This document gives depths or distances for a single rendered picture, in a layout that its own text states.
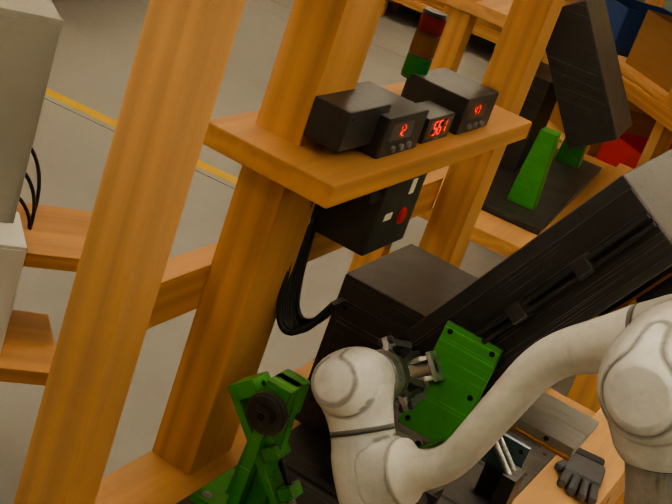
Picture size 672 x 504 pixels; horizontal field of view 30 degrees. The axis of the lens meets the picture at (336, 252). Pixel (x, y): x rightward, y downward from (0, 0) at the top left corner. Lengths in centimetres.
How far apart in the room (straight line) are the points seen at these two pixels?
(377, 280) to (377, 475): 63
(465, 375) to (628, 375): 85
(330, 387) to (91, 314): 36
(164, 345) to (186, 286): 243
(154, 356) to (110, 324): 266
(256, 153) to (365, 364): 37
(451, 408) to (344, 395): 46
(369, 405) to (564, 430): 61
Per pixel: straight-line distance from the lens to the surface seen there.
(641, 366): 145
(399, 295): 239
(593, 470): 278
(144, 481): 227
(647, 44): 588
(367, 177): 201
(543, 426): 239
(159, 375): 437
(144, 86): 170
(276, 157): 195
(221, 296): 217
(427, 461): 187
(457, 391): 228
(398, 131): 212
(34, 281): 475
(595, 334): 171
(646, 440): 148
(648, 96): 558
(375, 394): 190
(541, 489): 267
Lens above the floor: 216
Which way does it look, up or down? 22 degrees down
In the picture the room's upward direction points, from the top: 20 degrees clockwise
